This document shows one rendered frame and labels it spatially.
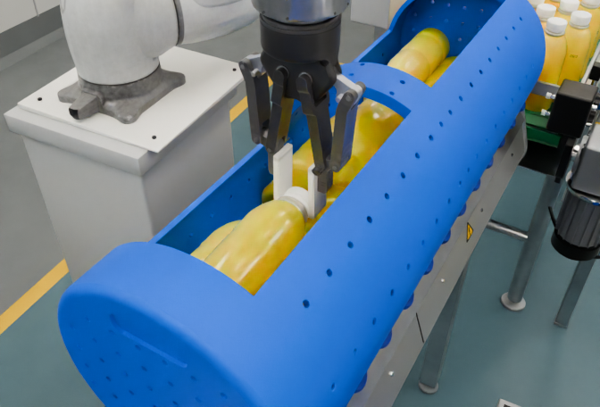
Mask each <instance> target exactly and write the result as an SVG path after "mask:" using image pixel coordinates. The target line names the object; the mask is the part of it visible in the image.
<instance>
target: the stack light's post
mask: <svg viewBox="0 0 600 407"><path fill-rule="evenodd" d="M595 261H596V259H592V260H589V261H579V264H578V266H577V268H576V270H575V272H574V275H573V277H572V279H571V283H570V285H569V287H568V289H567V292H566V294H565V297H564V298H563V301H562V304H561V307H560V309H559V311H558V313H557V314H556V317H555V320H554V324H555V325H557V326H560V327H562V328H567V325H568V322H569V320H570V318H571V315H572V313H573V311H574V308H575V306H576V304H577V302H578V300H579V297H580V294H581V292H582V290H583V288H584V286H585V284H586V282H587V279H588V276H589V274H590V271H591V270H592V268H593V265H594V263H595Z"/></svg>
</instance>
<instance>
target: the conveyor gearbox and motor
mask: <svg viewBox="0 0 600 407"><path fill-rule="evenodd" d="M570 161H571V162H574V163H573V165H572V168H571V170H570V171H569V172H568V174H567V176H566V179H565V184H566V187H567V188H568V190H567V192H566V195H565V197H564V200H563V202H562V207H561V210H560V212H559V214H558V217H557V220H556V221H555V218H554V213H553V210H552V206H548V209H549V212H550V215H551V219H552V222H553V224H554V232H553V235H552V237H551V243H552V246H553V248H554V249H555V250H556V251H557V252H558V253H559V254H561V255H562V256H564V257H566V258H568V259H571V260H574V261H589V260H592V259H600V255H597V254H598V251H599V249H600V124H598V123H596V124H594V125H593V127H592V129H591V130H589V132H588V133H587V136H586V135H585V136H584V137H583V138H582V141H581V144H580V145H575V147H574V149H573V152H572V155H571V158H570Z"/></svg>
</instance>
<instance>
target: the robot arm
mask: <svg viewBox="0 0 600 407"><path fill-rule="evenodd" d="M349 3H350V0H60V8H61V15H62V24H63V28H64V32H65V36H66V39H67V43H68V46H69V49H70V52H71V56H72V59H73V61H74V63H75V66H76V70H77V73H78V79H79V80H78V81H76V82H75V83H73V84H72V85H70V86H68V87H65V88H63V89H61V90H60V91H58V93H57V95H58V99H59V101H60V102H61V103H67V104H72V105H71V106H70V108H69V113H70V116H71V117H72V118H73V119H75V120H82V119H84V118H86V117H87V116H90V115H92V114H94V113H97V112H100V113H102V114H104V115H107V116H110V117H113V118H114V119H116V120H118V121H119V122H121V123H123V124H131V123H134V122H136V121H137V120H138V118H139V117H140V115H141V114H142V113H143V112H145V111H146V110H147V109H149V108H150V107H151V106H153V105H154V104H156V103H157V102H158V101H160V100H161V99H162V98H163V97H165V96H166V95H168V94H169V93H170V92H171V91H172V90H173V89H175V88H177V87H181V86H183V85H184V84H185V83H186V77H185V75H184V74H183V73H181V72H176V71H167V70H164V69H162V68H161V64H160V61H159V56H160V55H162V54H164V53H165V52H167V51H168V50H170V49H171V48H173V47H174V46H178V45H183V44H190V43H195V42H200V41H205V40H208V39H212V38H216V37H221V36H224V35H227V34H229V33H232V32H235V31H237V30H240V29H242V28H244V27H246V26H248V25H249V24H251V23H253V22H254V21H256V20H257V19H258V18H260V35H261V46H262V52H261V53H260V54H259V53H258V52H252V53H251V54H250V55H248V56H247V57H246V58H244V59H243V60H241V61H240V62H239V63H238V67H239V69H240V71H241V73H242V76H243V78H244V81H245V83H246V98H247V105H248V113H249V121H250V129H251V137H252V140H253V142H254V143H255V144H257V145H259V144H260V143H261V144H262V145H264V146H265V149H266V151H267V152H268V170H269V173H270V174H272V175H273V182H274V200H278V198H280V197H282V196H283V195H284V194H285V193H286V192H287V191H288V189H290V188H291V187H292V162H293V146H292V145H291V144H289V143H287V144H285V143H286V142H287V141H288V140H289V139H290V137H289V138H288V139H287V137H288V128H289V123H290V118H291V113H292V109H293V104H294V99H296V100H297V101H299V102H301V105H302V110H303V114H305V115H306V119H307V124H308V129H309V135H310V140H311V146H312V156H313V161H314V163H313V164H312V165H311V166H310V167H309V168H308V217H309V218H310V219H315V218H316V216H317V215H318V214H319V213H320V212H321V210H322V209H323V208H324V207H325V206H326V195H327V192H328V191H329V189H330V188H331V187H332V185H333V171H334V172H339V171H340V170H341V169H342V168H343V167H344V166H345V165H346V164H347V163H348V161H349V160H350V159H351V154H352V148H353V141H354V128H355V122H356V114H357V108H358V103H359V101H360V99H361V98H362V96H363V94H364V92H365V90H366V86H365V84H364V83H363V82H361V81H357V82H356V83H353V82H352V81H351V80H349V79H348V78H346V77H345V76H344V75H342V68H341V66H340V64H339V61H338V52H339V47H340V34H341V13H342V12H343V11H344V10H345V9H346V8H347V6H348V5H349ZM267 73H268V74H267ZM268 75H269V77H270V78H271V81H272V82H273V85H272V91H271V102H272V107H271V102H270V91H269V81H268ZM333 86H334V87H335V88H336V90H337V94H336V96H337V97H336V102H337V103H338V105H337V109H336V115H335V123H334V131H333V136H332V129H331V123H330V116H329V90H330V89H331V88H332V87H333ZM284 144H285V145H284Z"/></svg>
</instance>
